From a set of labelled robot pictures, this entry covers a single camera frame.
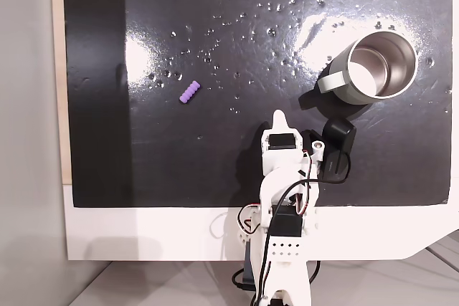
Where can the purple ribbed pen grip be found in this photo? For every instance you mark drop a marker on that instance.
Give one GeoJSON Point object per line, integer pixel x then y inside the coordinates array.
{"type": "Point", "coordinates": [189, 91]}

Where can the grey steel-lined cup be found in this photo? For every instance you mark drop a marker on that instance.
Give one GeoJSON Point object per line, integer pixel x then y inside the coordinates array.
{"type": "Point", "coordinates": [344, 85]}

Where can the black glossy mat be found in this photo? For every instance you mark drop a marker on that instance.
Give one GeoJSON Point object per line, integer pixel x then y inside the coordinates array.
{"type": "Point", "coordinates": [107, 141]}

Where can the beige wooden board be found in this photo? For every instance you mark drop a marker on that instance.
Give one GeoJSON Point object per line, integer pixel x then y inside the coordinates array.
{"type": "Point", "coordinates": [59, 69]}

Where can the black camera box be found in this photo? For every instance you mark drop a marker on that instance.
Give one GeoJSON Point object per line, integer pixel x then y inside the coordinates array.
{"type": "Point", "coordinates": [337, 148]}

